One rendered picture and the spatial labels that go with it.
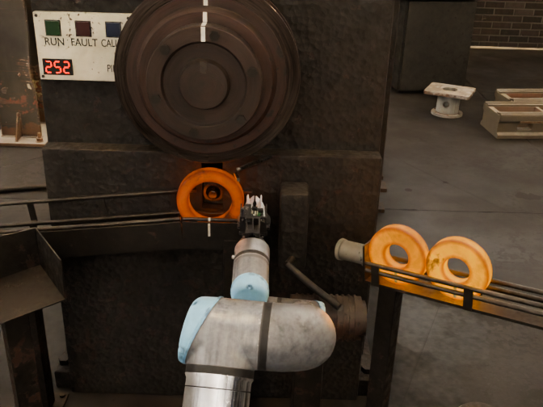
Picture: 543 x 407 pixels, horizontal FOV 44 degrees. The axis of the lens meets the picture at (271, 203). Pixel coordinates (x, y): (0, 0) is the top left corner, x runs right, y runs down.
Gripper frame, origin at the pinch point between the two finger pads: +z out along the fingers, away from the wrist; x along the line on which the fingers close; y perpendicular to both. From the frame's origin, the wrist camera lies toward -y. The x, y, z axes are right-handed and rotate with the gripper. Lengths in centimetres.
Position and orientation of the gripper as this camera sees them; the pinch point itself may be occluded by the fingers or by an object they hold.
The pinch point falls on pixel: (254, 201)
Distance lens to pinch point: 187.4
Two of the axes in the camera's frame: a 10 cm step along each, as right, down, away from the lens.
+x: -10.0, -0.3, 0.0
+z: 0.2, -6.8, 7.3
